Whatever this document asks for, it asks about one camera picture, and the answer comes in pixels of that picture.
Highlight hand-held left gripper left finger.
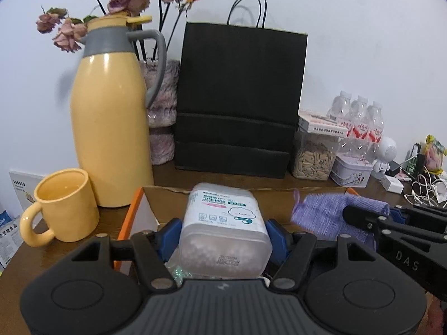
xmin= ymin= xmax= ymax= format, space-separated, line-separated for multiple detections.
xmin=72 ymin=218 xmax=182 ymax=293

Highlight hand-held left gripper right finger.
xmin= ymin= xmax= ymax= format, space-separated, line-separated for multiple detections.
xmin=265 ymin=219 xmax=376 ymax=290

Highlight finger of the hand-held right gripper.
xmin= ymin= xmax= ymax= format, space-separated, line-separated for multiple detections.
xmin=343 ymin=205 xmax=447 ymax=243
xmin=389 ymin=205 xmax=447 ymax=231

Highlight iridescent plastic bag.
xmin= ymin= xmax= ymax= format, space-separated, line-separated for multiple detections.
xmin=166 ymin=262 xmax=189 ymax=283

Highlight red cardboard box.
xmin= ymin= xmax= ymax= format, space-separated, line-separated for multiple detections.
xmin=117 ymin=185 xmax=360 ymax=280

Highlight purple cloth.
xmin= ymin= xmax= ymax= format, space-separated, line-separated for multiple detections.
xmin=291 ymin=189 xmax=391 ymax=245

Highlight clear cotton swab box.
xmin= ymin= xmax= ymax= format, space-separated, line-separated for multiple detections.
xmin=178 ymin=182 xmax=273 ymax=280

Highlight person's right forearm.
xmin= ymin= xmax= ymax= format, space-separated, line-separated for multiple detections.
xmin=428 ymin=293 xmax=447 ymax=325

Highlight white charger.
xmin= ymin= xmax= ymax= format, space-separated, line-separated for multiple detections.
xmin=381 ymin=174 xmax=406 ymax=194

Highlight printed tin box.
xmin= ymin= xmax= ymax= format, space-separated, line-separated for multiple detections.
xmin=330 ymin=154 xmax=374 ymax=188

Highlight white robot toy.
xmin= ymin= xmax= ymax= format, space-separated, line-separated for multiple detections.
xmin=372 ymin=136 xmax=399 ymax=178

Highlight yellow green snack packet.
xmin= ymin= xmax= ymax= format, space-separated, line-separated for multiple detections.
xmin=421 ymin=134 xmax=447 ymax=176

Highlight clear seed jar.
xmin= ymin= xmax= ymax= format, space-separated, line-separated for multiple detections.
xmin=291 ymin=131 xmax=344 ymax=181

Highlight clear water bottle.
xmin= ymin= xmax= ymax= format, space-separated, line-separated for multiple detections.
xmin=349 ymin=95 xmax=370 ymax=156
xmin=326 ymin=91 xmax=351 ymax=154
xmin=367 ymin=101 xmax=385 ymax=159

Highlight white flat box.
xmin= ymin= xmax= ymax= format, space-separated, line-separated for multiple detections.
xmin=298 ymin=109 xmax=350 ymax=138

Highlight yellow mug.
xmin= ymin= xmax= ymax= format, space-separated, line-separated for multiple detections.
xmin=19 ymin=168 xmax=100 ymax=248

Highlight fuzzy pink vase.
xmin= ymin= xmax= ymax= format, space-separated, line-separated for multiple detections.
xmin=139 ymin=59 xmax=180 ymax=165

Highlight yellow thermos jug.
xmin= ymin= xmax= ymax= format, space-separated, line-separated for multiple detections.
xmin=70 ymin=15 xmax=167 ymax=207

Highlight black paper bag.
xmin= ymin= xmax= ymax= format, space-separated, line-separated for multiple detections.
xmin=175 ymin=0 xmax=308 ymax=179

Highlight blue printed bags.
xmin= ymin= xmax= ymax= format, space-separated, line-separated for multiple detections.
xmin=0 ymin=209 xmax=23 ymax=269

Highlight tangle of white cables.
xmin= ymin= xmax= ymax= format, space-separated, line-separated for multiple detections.
xmin=401 ymin=171 xmax=447 ymax=206

